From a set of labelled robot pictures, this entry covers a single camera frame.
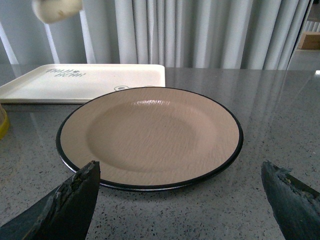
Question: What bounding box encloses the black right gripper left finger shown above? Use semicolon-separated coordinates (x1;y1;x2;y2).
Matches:
0;161;100;240

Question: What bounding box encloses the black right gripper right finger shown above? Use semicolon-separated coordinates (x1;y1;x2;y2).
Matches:
261;161;320;240

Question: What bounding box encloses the beige plate with black rim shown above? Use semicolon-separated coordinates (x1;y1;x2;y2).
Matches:
56;87;244;192

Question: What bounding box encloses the white steamed bun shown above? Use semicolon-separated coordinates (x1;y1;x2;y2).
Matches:
31;0;83;24

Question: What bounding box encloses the cream bear-print tray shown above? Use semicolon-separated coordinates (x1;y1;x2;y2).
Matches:
0;64;166;104

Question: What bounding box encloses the yellow-rimmed bamboo steamer basket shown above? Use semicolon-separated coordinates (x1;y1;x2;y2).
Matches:
0;105;10;140

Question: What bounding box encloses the brown cardboard box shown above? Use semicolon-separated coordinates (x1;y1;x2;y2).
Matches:
297;31;320;50

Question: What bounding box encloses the grey pleated curtain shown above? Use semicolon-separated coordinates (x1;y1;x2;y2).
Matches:
0;0;312;70

